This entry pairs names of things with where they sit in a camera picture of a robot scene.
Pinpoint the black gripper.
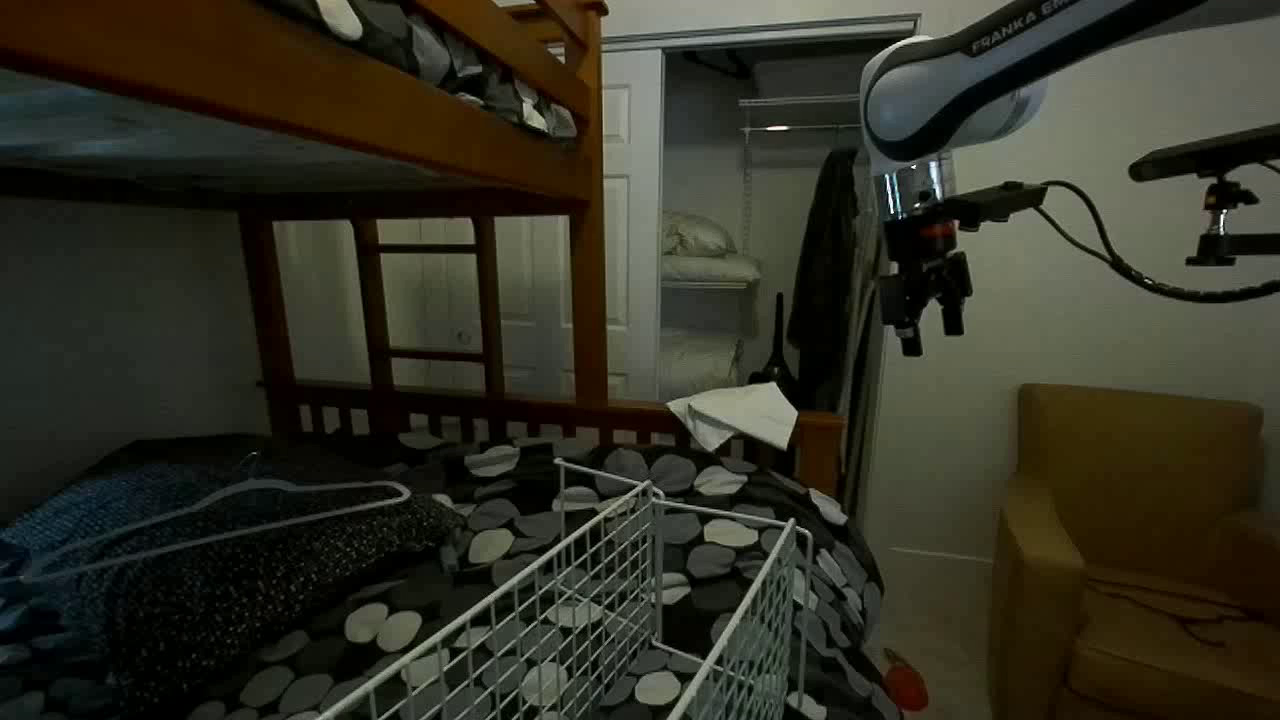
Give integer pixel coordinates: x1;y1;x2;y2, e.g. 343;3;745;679
877;214;974;361

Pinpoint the white wire rack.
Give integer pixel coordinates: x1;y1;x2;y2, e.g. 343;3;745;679
312;456;820;720

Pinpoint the dark hanging coat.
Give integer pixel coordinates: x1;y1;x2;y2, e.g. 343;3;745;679
785;145;885;412

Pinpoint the white cloth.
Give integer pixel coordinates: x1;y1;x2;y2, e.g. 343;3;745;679
664;382;803;456

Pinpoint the white folded closet bedding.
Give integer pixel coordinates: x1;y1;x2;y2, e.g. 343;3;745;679
660;214;767;292

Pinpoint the mustard yellow armchair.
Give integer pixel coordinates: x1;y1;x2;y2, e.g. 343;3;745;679
987;382;1280;720

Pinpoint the white closet shelf rod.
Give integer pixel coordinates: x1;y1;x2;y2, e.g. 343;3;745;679
735;89;865;142

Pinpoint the white closet door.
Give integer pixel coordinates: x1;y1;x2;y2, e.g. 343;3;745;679
601;50;666;406

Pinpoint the red round object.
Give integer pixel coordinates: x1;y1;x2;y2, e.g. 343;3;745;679
881;661;936;720

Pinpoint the dark bedspread with oval dots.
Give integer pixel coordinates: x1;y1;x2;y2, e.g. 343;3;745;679
0;422;913;720

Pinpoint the patterned upper bunk bedding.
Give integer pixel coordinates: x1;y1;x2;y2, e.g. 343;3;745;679
262;0;582;145

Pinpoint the dark speckled pillow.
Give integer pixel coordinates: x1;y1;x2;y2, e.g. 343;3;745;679
73;436;468;701

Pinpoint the blue blanket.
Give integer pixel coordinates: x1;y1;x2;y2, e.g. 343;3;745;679
0;456;233;631

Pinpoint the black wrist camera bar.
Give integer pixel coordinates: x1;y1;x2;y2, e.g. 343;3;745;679
926;179;1053;234

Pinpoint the black upright handle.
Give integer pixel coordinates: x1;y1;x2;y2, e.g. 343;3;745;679
764;292;799;408

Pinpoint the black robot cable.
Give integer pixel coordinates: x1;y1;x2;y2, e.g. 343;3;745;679
1031;178;1280;310

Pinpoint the black camera on stand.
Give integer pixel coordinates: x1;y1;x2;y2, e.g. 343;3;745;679
1126;119;1280;273

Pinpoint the white wire clothes hanger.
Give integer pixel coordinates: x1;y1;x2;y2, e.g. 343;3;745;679
14;474;416;583

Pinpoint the wooden bunk bed frame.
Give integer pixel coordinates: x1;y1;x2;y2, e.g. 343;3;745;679
0;0;849;502

